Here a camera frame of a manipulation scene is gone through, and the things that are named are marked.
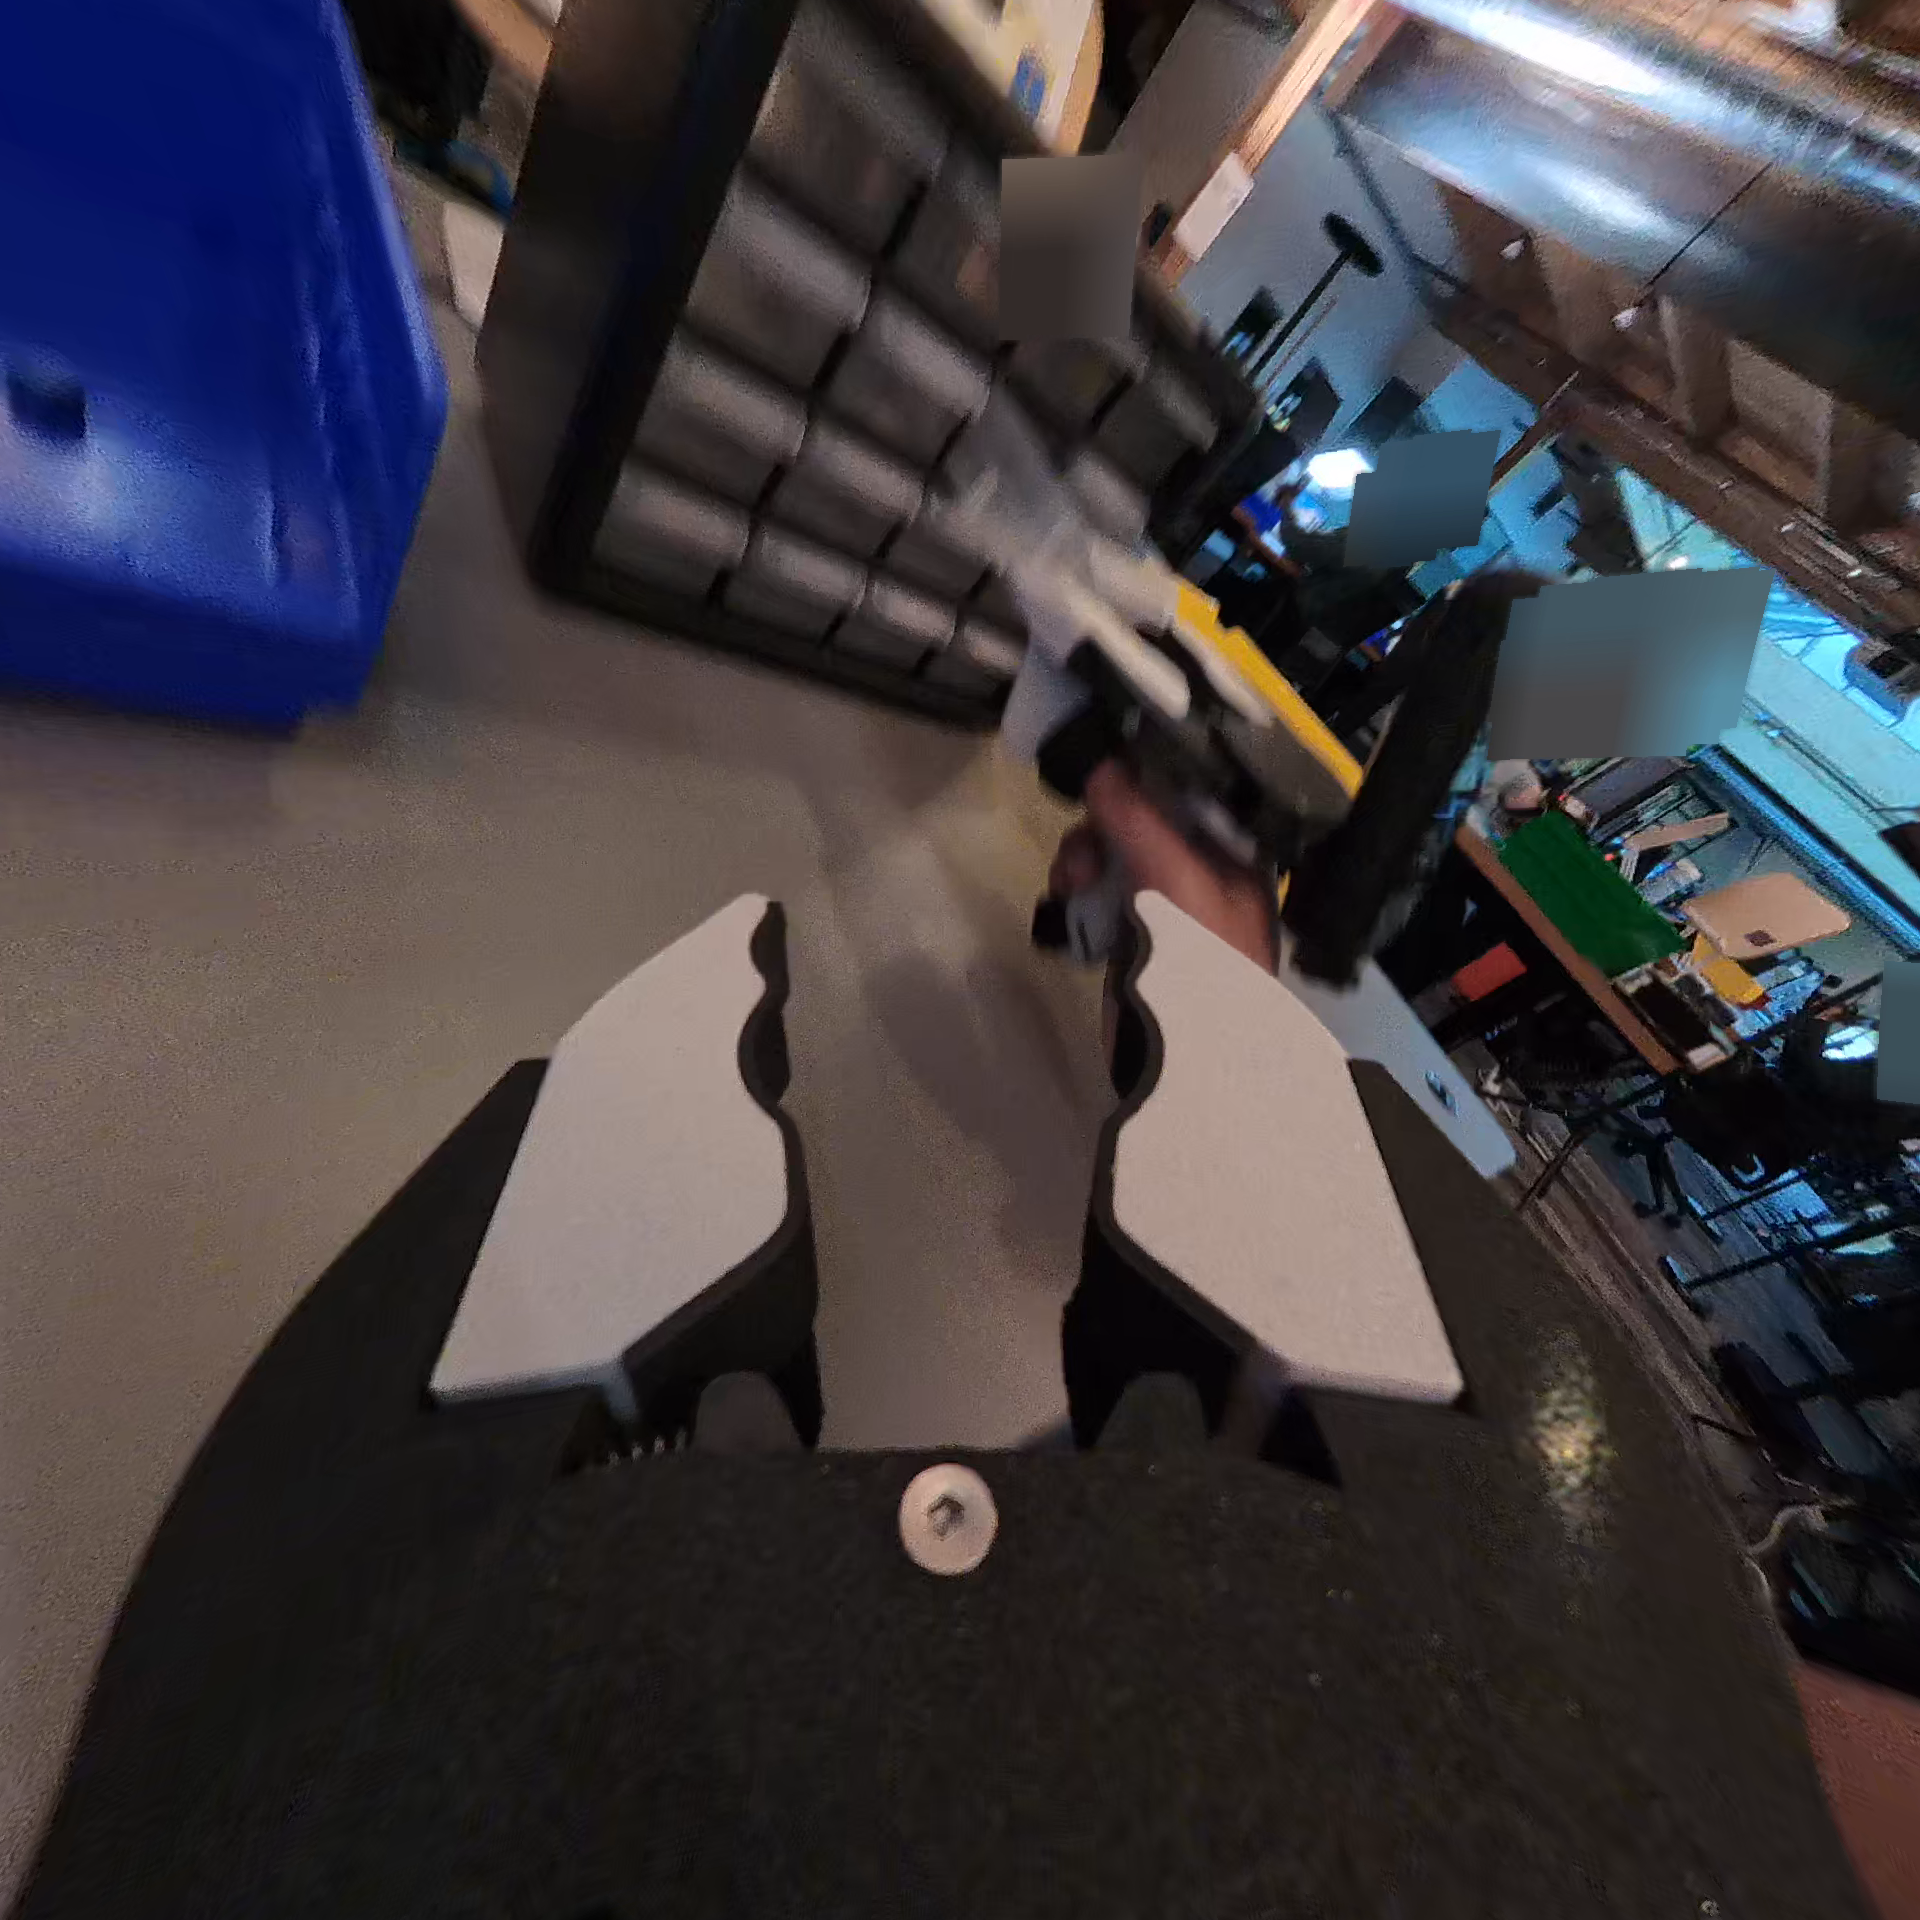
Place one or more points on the blue plastic bin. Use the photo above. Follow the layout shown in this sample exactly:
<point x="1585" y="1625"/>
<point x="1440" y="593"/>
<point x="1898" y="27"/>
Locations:
<point x="193" y="375"/>

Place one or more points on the black floor lamp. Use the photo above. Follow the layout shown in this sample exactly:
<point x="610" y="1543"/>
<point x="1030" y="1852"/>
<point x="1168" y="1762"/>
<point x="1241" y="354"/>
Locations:
<point x="1342" y="255"/>

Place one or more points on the wooden work table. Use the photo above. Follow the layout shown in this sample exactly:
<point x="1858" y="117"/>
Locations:
<point x="1560" y="958"/>

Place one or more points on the set of clear cabinet drawers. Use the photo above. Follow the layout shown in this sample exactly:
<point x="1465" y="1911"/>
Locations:
<point x="838" y="389"/>

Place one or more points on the black drawer cabinet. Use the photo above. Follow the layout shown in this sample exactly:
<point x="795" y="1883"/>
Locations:
<point x="626" y="223"/>

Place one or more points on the yellow plastic bin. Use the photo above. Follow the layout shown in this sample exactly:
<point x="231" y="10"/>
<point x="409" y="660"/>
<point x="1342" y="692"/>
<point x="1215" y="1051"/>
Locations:
<point x="1294" y="720"/>

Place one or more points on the silver foil ceiling duct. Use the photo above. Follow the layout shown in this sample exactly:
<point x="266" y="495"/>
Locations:
<point x="1621" y="167"/>

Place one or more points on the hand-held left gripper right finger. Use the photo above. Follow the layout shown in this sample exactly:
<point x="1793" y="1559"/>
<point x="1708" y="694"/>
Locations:
<point x="1274" y="1182"/>

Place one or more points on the green plastic bin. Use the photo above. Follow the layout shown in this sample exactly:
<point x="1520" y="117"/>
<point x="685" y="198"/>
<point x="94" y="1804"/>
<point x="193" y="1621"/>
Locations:
<point x="1594" y="891"/>

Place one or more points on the printed instruction sheet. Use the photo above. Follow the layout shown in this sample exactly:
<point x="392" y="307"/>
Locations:
<point x="1042" y="43"/>

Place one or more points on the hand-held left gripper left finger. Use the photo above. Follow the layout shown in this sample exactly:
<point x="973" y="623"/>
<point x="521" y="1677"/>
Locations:
<point x="626" y="1159"/>

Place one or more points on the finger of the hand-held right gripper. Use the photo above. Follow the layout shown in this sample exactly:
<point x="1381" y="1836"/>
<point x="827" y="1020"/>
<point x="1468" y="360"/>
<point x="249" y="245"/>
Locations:
<point x="1072" y="584"/>

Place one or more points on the person's right hand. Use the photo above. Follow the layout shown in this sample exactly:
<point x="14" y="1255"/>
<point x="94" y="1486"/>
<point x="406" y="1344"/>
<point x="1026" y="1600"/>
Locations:
<point x="1168" y="855"/>

